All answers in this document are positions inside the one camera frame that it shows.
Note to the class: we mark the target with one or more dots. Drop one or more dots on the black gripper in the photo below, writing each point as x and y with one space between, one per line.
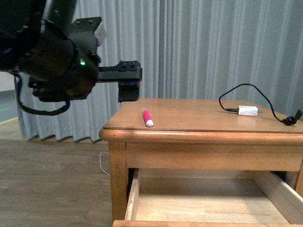
67 67

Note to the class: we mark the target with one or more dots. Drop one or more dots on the pink marker with white cap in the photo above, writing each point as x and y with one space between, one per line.
147 118

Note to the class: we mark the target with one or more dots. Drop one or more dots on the wooden drawer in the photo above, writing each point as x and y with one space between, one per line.
210 198

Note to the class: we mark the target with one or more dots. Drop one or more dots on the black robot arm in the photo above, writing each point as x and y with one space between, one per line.
21 25

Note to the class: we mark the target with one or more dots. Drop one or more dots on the wooden nightstand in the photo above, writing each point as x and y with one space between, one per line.
198 135

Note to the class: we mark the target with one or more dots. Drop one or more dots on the grey-blue curtain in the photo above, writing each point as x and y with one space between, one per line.
199 49

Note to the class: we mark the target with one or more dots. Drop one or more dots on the white power adapter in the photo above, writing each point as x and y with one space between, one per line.
245 110

